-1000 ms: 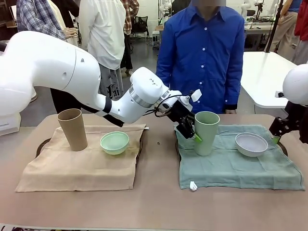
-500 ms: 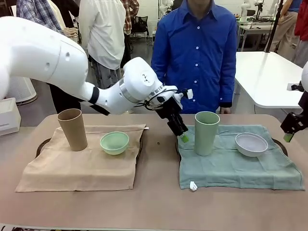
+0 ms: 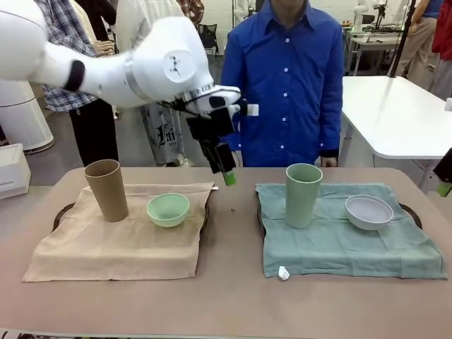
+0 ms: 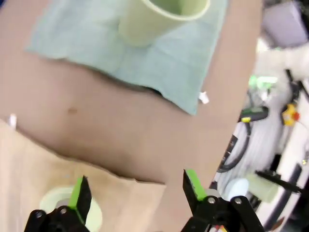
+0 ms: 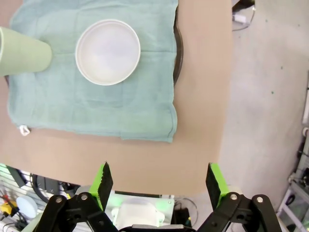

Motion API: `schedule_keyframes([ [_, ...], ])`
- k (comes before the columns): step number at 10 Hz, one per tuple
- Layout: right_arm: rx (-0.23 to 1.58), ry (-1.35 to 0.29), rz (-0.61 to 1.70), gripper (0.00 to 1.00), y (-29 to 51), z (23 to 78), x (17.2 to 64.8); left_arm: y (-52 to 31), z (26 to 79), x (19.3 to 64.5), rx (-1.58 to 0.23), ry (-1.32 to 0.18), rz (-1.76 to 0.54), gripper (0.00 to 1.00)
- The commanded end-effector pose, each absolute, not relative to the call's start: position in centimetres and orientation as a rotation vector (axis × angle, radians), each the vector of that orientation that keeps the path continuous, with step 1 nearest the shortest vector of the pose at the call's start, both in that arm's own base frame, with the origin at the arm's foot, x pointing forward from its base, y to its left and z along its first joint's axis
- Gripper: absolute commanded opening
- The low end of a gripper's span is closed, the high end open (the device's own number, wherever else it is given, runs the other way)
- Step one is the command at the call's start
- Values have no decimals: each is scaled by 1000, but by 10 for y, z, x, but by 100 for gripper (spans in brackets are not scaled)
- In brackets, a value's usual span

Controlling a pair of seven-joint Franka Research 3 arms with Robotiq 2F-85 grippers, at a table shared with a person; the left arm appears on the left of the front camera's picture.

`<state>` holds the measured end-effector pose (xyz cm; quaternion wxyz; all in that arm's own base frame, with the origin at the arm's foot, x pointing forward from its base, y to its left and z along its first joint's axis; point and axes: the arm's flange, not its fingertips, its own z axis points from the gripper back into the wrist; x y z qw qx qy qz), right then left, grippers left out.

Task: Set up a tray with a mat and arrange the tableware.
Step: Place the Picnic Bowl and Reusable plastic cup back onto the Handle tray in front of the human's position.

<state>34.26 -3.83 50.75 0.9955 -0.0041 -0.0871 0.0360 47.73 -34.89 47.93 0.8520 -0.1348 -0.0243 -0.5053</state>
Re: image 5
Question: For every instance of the white power adapter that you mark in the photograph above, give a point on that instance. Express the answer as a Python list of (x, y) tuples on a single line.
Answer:
[(240, 18)]

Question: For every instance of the aluminium slotted base plate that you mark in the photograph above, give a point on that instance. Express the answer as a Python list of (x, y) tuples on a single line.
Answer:
[(4, 176)]

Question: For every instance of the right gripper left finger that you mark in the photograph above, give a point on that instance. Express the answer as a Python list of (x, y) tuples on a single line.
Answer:
[(106, 183)]

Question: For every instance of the light green cup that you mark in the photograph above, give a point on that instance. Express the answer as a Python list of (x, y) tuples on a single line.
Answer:
[(21, 55)]

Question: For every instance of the yellow red emergency stop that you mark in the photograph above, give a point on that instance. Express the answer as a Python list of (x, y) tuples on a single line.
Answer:
[(6, 208)]

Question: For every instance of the white round bowl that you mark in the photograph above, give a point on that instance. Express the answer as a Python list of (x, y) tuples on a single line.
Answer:
[(108, 53)]

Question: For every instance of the teal cloth mat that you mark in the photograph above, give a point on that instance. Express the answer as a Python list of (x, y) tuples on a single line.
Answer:
[(96, 108)]

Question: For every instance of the dark brown serving tray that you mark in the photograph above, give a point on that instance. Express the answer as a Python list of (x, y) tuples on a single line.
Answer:
[(179, 48)]

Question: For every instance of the black power supply box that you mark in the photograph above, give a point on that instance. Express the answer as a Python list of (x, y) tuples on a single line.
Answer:
[(181, 217)]

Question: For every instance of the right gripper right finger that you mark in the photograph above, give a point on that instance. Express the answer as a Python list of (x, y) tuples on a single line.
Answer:
[(214, 183)]

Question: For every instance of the white round dome lamp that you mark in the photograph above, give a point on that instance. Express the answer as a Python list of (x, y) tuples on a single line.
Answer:
[(26, 206)]

